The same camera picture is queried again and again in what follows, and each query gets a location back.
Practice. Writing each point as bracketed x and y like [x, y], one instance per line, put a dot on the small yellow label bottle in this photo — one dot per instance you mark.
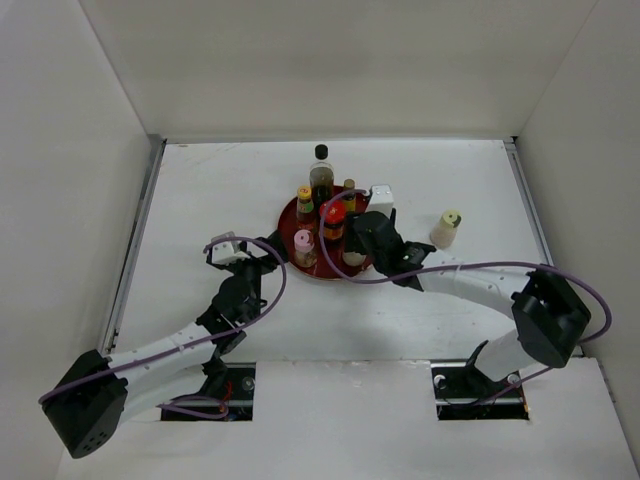
[349, 199]

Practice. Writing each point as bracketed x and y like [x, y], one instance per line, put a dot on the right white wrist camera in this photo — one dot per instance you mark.
[381, 200]

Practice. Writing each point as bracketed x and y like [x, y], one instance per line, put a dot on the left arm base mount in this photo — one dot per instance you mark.
[227, 395]

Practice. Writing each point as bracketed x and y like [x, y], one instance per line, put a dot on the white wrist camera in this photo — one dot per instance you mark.
[381, 200]
[224, 250]

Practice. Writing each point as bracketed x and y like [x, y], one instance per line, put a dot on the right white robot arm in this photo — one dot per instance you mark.
[549, 317]

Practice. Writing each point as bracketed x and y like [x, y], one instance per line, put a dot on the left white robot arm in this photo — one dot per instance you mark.
[100, 392]

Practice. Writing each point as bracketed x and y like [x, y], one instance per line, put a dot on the yellow lid spice shaker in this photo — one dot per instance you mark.
[444, 232]

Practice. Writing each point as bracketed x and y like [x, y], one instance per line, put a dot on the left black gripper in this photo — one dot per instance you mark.
[268, 264]

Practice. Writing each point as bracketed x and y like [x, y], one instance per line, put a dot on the tall dark soy bottle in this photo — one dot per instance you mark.
[321, 176]

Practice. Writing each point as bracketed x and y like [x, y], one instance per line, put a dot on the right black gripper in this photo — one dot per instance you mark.
[350, 235]

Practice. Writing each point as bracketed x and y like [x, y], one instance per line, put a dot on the red lid sauce jar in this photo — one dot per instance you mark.
[334, 222]

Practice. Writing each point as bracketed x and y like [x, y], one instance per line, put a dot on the grey lid pepper shaker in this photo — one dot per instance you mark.
[352, 258]

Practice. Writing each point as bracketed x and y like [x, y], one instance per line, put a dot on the pink lid spice shaker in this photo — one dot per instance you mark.
[305, 254]

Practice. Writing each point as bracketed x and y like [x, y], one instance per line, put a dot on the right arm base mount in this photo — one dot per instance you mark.
[463, 393]

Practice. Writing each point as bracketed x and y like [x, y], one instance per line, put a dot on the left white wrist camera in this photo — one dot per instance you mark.
[224, 250]

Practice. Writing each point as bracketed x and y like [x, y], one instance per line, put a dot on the yellow cap sauce bottle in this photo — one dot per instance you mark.
[306, 217]

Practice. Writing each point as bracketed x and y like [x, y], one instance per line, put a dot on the red round tray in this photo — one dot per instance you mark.
[287, 226]

